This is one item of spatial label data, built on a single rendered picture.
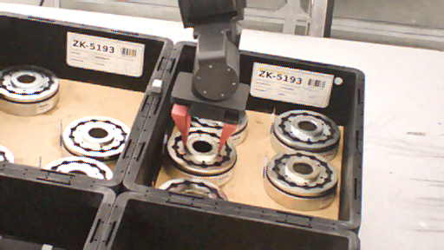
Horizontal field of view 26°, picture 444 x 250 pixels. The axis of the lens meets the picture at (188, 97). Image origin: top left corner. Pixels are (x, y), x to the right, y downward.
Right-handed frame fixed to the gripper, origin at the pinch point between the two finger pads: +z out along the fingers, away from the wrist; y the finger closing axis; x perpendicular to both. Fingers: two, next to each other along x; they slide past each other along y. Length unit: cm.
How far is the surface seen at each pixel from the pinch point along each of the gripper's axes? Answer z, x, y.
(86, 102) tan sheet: 5.7, 11.7, -20.2
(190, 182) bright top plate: 1.4, -7.7, -0.3
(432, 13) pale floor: 95, 237, 63
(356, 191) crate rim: -6.3, -12.0, 21.4
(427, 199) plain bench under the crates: 17.4, 19.8, 37.1
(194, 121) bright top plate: 2.0, 7.2, -2.3
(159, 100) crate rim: -3.6, 3.1, -7.3
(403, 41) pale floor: 94, 209, 52
